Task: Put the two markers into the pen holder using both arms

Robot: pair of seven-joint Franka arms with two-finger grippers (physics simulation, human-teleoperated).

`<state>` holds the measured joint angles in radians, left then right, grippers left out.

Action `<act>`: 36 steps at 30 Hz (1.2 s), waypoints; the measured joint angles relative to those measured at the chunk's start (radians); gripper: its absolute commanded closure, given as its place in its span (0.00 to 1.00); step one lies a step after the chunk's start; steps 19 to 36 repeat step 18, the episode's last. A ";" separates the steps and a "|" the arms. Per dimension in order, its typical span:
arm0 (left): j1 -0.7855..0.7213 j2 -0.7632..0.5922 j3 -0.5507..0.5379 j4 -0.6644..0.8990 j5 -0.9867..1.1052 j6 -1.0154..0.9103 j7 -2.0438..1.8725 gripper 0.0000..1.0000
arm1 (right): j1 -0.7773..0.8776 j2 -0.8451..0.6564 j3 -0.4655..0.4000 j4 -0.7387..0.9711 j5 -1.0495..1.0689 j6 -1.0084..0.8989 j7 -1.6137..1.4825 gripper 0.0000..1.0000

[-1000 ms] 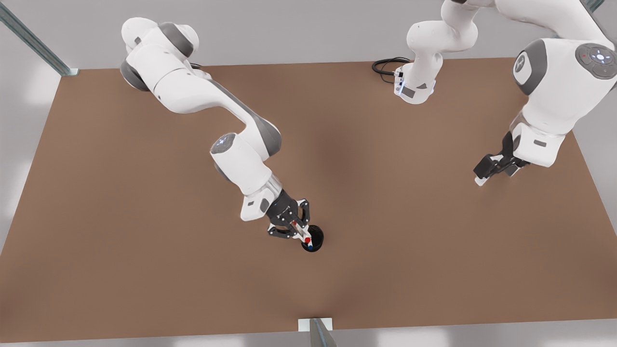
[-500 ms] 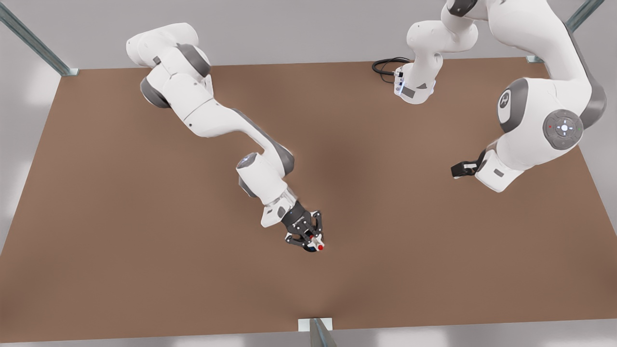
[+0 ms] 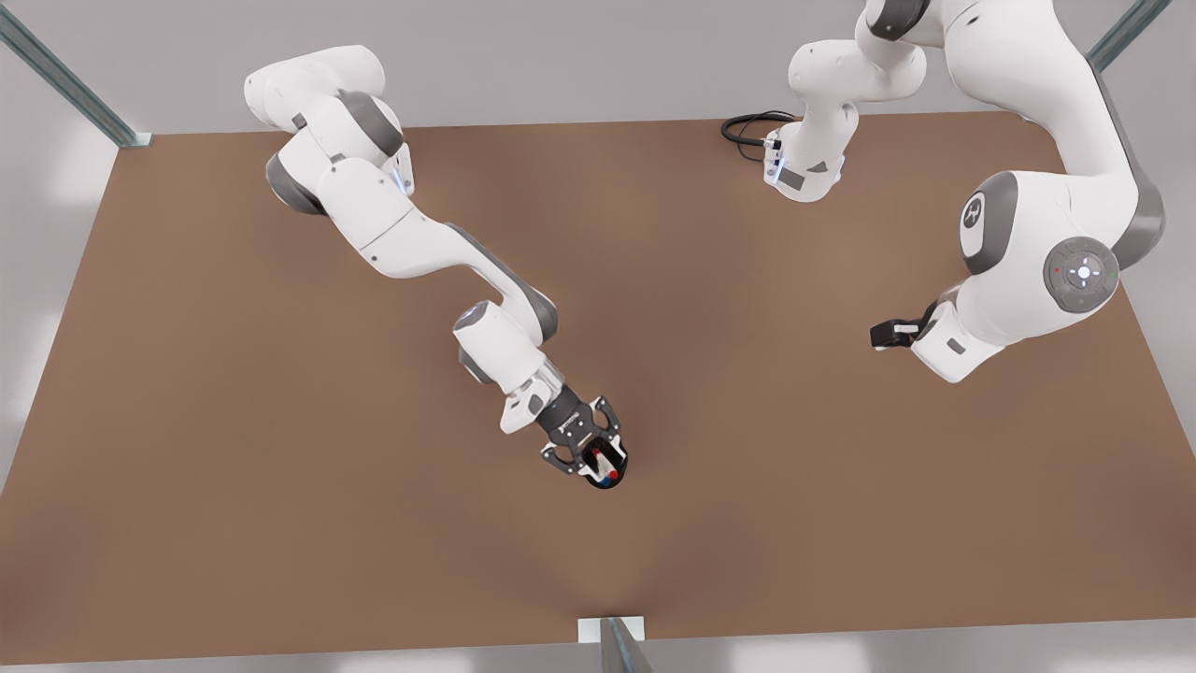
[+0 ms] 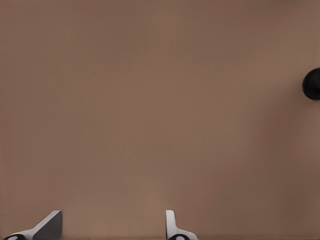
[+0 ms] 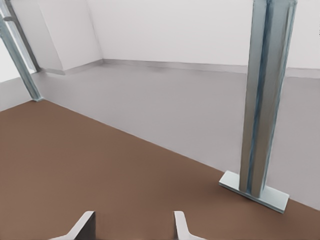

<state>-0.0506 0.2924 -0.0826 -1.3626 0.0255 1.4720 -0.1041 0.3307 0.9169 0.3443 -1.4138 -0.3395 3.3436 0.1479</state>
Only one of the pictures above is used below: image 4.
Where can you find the black round object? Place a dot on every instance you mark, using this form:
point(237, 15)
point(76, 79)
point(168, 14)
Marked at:
point(312, 84)

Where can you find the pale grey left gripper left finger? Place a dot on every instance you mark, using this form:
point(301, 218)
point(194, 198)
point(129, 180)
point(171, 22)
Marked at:
point(47, 227)

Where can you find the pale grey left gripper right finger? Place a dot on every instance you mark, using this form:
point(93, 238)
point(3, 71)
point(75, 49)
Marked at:
point(171, 225)

